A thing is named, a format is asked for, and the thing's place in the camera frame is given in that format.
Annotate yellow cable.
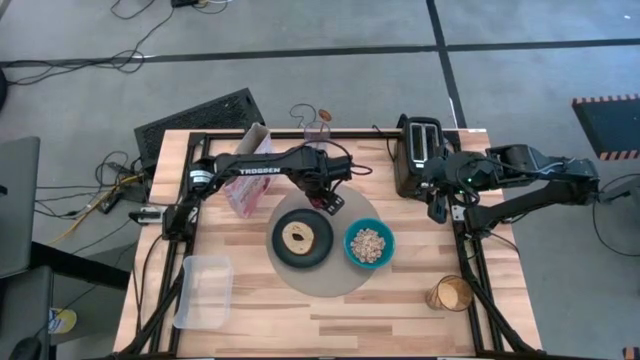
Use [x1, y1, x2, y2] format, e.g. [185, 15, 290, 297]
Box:
[48, 174, 147, 247]

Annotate black computer mouse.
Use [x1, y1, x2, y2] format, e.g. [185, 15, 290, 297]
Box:
[8, 335, 44, 360]

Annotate cereal rings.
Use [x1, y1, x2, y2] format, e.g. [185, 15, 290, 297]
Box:
[349, 228, 387, 265]

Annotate amber glass of juice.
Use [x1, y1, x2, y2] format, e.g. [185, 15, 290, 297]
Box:
[424, 274, 475, 314]

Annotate clear drinking glass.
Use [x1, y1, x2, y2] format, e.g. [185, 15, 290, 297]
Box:
[303, 120, 332, 152]

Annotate dark grey plate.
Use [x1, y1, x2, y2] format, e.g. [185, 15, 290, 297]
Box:
[271, 208, 335, 270]

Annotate black toaster power cable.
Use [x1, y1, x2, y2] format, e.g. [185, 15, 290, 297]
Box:
[370, 113, 409, 151]

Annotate toasted bagel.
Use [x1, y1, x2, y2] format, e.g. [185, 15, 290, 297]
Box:
[281, 221, 316, 256]

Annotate black floor cable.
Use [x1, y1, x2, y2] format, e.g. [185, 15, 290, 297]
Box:
[0, 0, 177, 87]

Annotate yellow and blue disc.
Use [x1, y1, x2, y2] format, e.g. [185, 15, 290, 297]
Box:
[48, 306, 79, 335]

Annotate thin black cable loop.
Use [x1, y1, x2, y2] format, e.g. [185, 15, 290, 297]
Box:
[289, 102, 319, 130]

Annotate grey stand leg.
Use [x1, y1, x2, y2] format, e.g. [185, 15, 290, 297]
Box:
[593, 175, 640, 206]

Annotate black mat with hazard stripes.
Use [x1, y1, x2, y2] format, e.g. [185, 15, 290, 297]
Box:
[571, 93, 640, 162]

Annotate black toaster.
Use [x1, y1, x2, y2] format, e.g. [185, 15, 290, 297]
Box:
[393, 115, 450, 200]

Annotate black table frame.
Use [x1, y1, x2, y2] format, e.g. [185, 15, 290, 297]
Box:
[119, 128, 542, 359]

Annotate round grey placemat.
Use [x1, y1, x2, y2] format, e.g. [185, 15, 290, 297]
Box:
[264, 182, 376, 299]

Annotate pink strawberry yogurt cereal box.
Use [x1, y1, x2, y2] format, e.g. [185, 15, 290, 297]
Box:
[223, 122, 275, 220]

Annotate clear plastic container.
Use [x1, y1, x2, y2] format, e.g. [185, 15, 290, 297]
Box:
[172, 253, 235, 331]

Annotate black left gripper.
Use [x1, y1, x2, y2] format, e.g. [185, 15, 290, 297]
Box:
[298, 144, 354, 218]

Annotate teal bowl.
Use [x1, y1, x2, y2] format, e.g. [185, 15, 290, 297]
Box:
[343, 217, 397, 270]

